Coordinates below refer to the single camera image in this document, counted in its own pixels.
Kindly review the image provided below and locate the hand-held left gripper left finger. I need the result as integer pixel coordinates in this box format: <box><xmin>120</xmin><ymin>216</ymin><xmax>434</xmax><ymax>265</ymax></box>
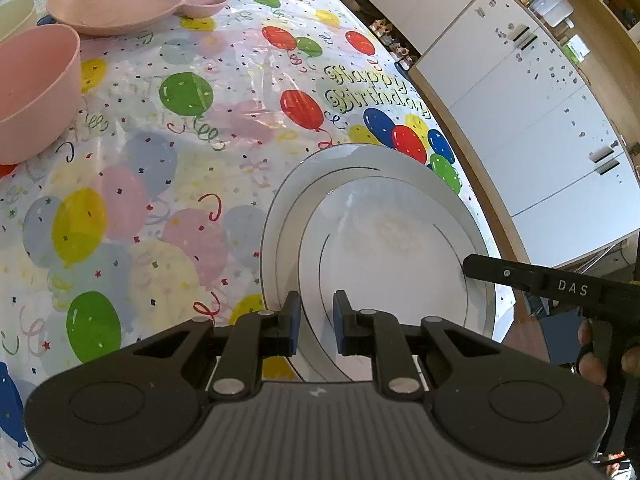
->
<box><xmin>133</xmin><ymin>291</ymin><xmax>302</xmax><ymax>402</ymax></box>

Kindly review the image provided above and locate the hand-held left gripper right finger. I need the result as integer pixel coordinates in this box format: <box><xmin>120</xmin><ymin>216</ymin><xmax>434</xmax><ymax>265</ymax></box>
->
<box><xmin>332</xmin><ymin>290</ymin><xmax>502</xmax><ymax>402</ymax></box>

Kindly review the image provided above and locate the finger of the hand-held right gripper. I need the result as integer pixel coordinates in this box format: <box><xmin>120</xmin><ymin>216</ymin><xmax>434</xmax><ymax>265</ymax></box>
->
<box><xmin>462</xmin><ymin>254</ymin><xmax>549</xmax><ymax>303</ymax></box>

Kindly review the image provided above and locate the small white plate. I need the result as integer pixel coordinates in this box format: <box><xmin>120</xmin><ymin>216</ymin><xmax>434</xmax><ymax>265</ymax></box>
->
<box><xmin>298</xmin><ymin>179</ymin><xmax>470</xmax><ymax>382</ymax></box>

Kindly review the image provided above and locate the large white plate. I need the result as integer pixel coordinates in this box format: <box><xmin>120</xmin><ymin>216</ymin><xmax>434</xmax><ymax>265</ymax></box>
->
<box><xmin>260</xmin><ymin>144</ymin><xmax>497</xmax><ymax>383</ymax></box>

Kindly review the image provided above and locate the person's right hand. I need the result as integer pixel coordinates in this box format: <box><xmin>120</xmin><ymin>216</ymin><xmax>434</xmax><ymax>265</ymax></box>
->
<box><xmin>575</xmin><ymin>319</ymin><xmax>640</xmax><ymax>403</ymax></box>

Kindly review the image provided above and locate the balloon print tablecloth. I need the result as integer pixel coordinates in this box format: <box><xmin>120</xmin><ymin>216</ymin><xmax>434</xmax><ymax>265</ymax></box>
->
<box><xmin>0</xmin><ymin>0</ymin><xmax>517</xmax><ymax>467</ymax></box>

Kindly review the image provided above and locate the green and white box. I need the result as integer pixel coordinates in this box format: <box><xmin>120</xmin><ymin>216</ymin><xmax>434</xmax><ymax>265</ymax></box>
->
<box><xmin>562</xmin><ymin>35</ymin><xmax>590</xmax><ymax>62</ymax></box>

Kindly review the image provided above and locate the row of small figurines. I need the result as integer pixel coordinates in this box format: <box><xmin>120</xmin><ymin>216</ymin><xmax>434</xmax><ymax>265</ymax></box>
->
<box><xmin>369</xmin><ymin>17</ymin><xmax>417</xmax><ymax>69</ymax></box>

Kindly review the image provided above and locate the clear plastic storage container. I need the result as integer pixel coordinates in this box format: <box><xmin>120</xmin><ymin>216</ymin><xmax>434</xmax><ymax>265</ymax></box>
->
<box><xmin>529</xmin><ymin>0</ymin><xmax>575</xmax><ymax>29</ymax></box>

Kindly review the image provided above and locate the pink bowl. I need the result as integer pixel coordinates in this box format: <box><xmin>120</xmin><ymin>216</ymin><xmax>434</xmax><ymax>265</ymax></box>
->
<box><xmin>0</xmin><ymin>24</ymin><xmax>83</xmax><ymax>166</ymax></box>

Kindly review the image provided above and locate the cream bowl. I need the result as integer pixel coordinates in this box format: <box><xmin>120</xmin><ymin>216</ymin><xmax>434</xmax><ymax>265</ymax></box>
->
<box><xmin>0</xmin><ymin>0</ymin><xmax>38</xmax><ymax>43</ymax></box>

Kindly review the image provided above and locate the white cabinet with black handles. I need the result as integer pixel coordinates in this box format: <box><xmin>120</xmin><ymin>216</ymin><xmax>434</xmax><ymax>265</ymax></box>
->
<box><xmin>409</xmin><ymin>0</ymin><xmax>640</xmax><ymax>267</ymax></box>

